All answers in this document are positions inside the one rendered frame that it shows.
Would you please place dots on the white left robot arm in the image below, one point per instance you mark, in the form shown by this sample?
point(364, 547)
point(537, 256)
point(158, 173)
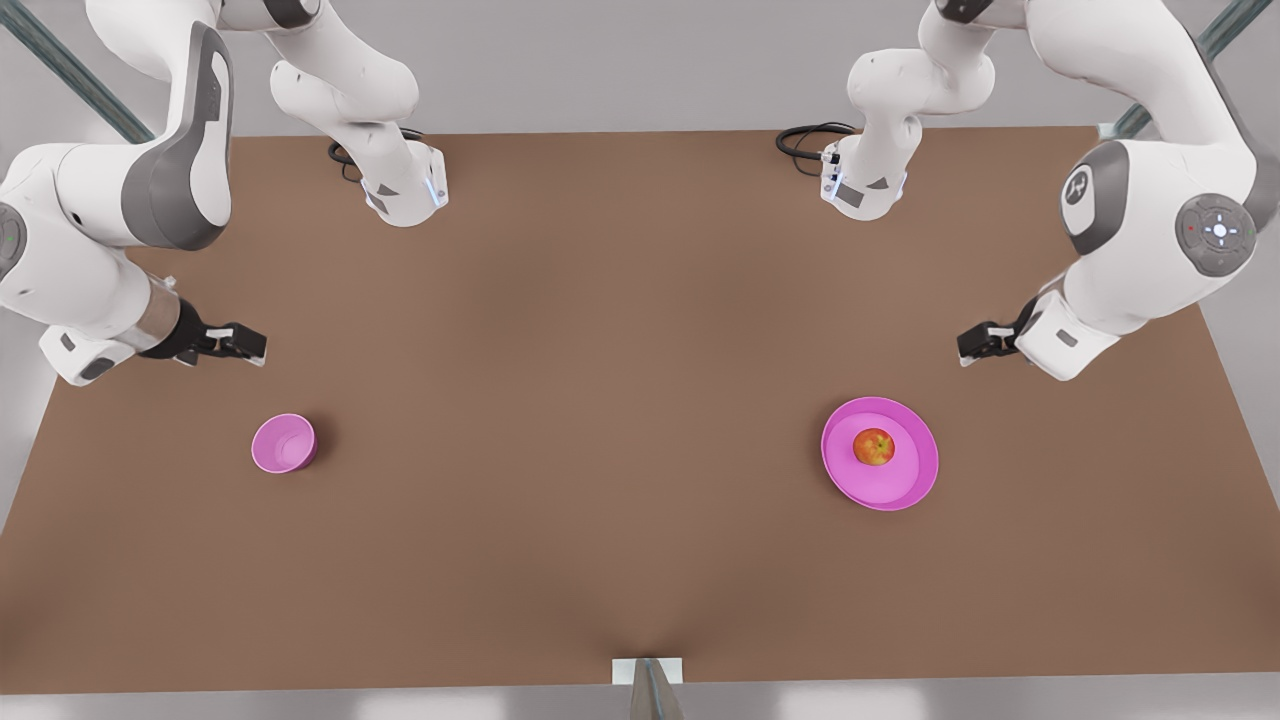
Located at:
point(1150, 200)

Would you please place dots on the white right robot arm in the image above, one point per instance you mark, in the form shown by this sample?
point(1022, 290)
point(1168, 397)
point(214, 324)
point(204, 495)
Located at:
point(170, 180)

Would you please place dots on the pink bowl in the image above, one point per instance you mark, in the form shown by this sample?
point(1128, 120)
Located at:
point(283, 444)

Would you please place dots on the red yellow apple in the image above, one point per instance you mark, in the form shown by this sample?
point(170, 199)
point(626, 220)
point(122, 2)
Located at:
point(874, 447)

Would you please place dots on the pink plate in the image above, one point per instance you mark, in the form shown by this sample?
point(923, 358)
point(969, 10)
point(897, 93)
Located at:
point(885, 485)

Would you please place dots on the silver frame post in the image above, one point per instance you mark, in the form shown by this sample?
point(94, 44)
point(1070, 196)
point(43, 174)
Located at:
point(1190, 65)
point(80, 75)
point(650, 690)

